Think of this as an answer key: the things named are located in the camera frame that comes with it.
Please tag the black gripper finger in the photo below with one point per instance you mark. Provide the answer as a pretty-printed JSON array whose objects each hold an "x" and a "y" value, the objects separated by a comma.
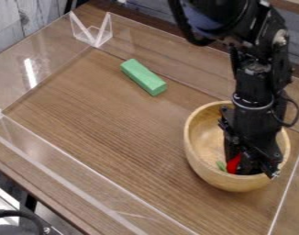
[
  {"x": 257, "y": 163},
  {"x": 231, "y": 148}
]

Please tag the green rectangular block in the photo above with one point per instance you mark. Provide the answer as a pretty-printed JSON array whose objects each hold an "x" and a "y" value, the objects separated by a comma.
[{"x": 150, "y": 82}]

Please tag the black table leg bracket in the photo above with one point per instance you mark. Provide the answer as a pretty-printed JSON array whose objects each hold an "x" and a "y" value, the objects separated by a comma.
[{"x": 34, "y": 223}]

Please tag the clear acrylic corner bracket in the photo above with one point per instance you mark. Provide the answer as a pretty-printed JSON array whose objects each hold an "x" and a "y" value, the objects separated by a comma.
[{"x": 92, "y": 35}]

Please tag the wooden bowl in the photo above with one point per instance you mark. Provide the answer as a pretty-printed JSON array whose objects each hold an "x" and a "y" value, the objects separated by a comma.
[{"x": 205, "y": 151}]

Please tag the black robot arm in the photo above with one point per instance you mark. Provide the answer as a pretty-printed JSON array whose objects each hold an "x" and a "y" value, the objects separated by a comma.
[{"x": 253, "y": 29}]

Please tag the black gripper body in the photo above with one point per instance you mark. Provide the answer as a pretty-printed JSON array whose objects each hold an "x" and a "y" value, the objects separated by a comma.
[{"x": 253, "y": 126}]

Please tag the red plush tomato toy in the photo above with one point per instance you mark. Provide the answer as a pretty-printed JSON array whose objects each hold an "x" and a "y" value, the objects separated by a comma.
[{"x": 231, "y": 166}]

